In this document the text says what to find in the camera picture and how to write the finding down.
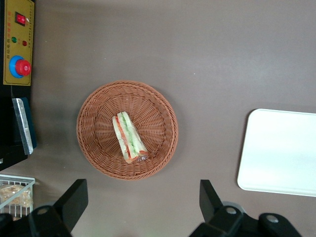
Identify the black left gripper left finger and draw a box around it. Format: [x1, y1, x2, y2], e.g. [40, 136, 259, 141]
[28, 179, 89, 237]

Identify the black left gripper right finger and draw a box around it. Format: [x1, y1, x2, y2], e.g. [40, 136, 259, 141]
[189, 179, 260, 237]

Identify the triangle sandwich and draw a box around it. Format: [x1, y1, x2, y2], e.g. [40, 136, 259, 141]
[112, 111, 150, 164]

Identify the cream plastic serving tray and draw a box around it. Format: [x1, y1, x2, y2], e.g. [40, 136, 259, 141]
[237, 108, 316, 198]

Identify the round brown wicker basket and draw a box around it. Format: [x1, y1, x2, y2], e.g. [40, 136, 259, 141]
[76, 80, 179, 181]

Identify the clear bag of snacks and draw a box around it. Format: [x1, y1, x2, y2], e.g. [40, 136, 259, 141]
[0, 184, 34, 207]

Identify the red emergency stop button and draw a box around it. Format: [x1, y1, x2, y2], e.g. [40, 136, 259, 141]
[9, 55, 32, 78]

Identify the black sealing machine yellow panel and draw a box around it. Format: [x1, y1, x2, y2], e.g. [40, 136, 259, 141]
[0, 0, 38, 171]

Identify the white wire rack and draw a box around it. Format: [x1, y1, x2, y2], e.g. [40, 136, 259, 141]
[0, 174, 36, 220]

